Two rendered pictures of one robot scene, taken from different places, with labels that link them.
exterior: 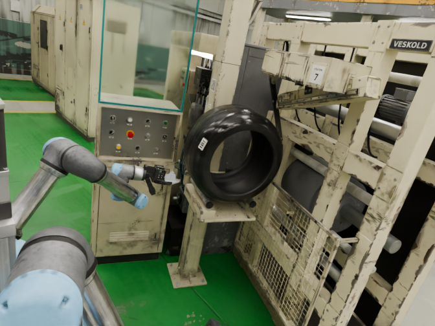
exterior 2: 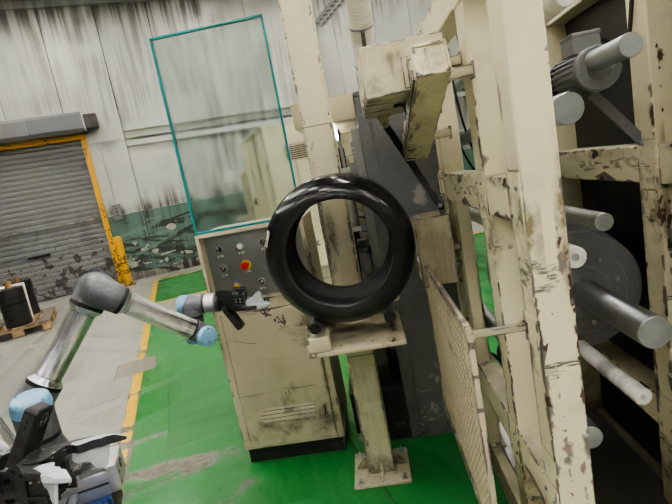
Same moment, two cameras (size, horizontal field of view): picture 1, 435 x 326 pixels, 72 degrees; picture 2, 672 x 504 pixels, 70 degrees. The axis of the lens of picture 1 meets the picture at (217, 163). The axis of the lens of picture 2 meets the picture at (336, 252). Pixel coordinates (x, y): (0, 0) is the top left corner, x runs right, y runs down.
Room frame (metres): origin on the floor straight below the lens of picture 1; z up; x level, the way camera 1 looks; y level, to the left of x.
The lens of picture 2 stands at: (0.09, -0.95, 1.45)
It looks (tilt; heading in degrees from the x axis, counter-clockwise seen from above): 9 degrees down; 29
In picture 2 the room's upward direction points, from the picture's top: 11 degrees counter-clockwise
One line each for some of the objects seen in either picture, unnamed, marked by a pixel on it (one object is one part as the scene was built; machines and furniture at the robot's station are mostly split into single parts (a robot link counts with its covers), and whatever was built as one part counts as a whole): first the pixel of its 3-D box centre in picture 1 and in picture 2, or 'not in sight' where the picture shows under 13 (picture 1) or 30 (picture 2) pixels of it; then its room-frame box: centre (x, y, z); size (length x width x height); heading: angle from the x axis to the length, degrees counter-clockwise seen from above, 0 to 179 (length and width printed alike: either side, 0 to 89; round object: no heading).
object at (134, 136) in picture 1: (131, 182); (279, 334); (2.12, 0.64, 0.63); 0.56 x 0.41 x 1.27; 115
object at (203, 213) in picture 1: (199, 199); (322, 329); (1.67, 0.07, 0.83); 0.36 x 0.09 x 0.06; 25
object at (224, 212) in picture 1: (218, 204); (357, 332); (1.73, -0.06, 0.80); 0.37 x 0.36 x 0.02; 115
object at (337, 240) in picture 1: (273, 242); (454, 378); (1.66, -0.46, 0.65); 0.90 x 0.02 x 0.70; 25
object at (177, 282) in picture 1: (186, 272); (381, 464); (1.96, 0.06, 0.02); 0.27 x 0.27 x 0.04; 25
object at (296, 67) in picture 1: (308, 70); (395, 84); (1.74, -0.38, 1.71); 0.61 x 0.25 x 0.15; 25
